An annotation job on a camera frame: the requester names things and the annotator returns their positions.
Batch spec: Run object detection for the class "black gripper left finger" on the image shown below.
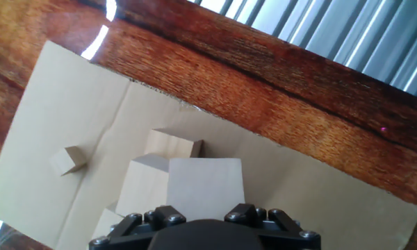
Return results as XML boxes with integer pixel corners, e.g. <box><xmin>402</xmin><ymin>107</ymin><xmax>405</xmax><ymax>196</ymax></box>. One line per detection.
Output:
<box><xmin>89</xmin><ymin>204</ymin><xmax>188</xmax><ymax>250</ymax></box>

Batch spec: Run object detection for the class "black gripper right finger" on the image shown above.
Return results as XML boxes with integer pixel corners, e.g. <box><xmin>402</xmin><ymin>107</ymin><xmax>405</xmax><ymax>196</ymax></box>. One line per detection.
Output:
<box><xmin>224</xmin><ymin>203</ymin><xmax>322</xmax><ymax>250</ymax></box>

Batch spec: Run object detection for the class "large wooden cube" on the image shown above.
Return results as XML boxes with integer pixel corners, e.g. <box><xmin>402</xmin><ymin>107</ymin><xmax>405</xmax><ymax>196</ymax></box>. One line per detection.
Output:
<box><xmin>91</xmin><ymin>203</ymin><xmax>126</xmax><ymax>244</ymax></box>
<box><xmin>165</xmin><ymin>158</ymin><xmax>246</xmax><ymax>222</ymax></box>
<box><xmin>115</xmin><ymin>153</ymin><xmax>170</xmax><ymax>218</ymax></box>
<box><xmin>144</xmin><ymin>128</ymin><xmax>204</xmax><ymax>160</ymax></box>

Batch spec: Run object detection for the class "medium wooden cube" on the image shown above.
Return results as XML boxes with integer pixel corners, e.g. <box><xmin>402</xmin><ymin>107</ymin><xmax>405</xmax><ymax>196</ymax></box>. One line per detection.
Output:
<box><xmin>49</xmin><ymin>145</ymin><xmax>88</xmax><ymax>177</ymax></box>

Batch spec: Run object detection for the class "brown cardboard sheet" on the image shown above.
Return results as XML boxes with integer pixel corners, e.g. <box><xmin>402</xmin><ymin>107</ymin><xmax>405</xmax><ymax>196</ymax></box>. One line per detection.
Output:
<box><xmin>0</xmin><ymin>40</ymin><xmax>417</xmax><ymax>250</ymax></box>

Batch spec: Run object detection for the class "reddish wood grain board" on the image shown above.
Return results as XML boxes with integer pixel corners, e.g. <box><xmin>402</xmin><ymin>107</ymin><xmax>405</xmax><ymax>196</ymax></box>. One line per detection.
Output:
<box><xmin>0</xmin><ymin>0</ymin><xmax>417</xmax><ymax>250</ymax></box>

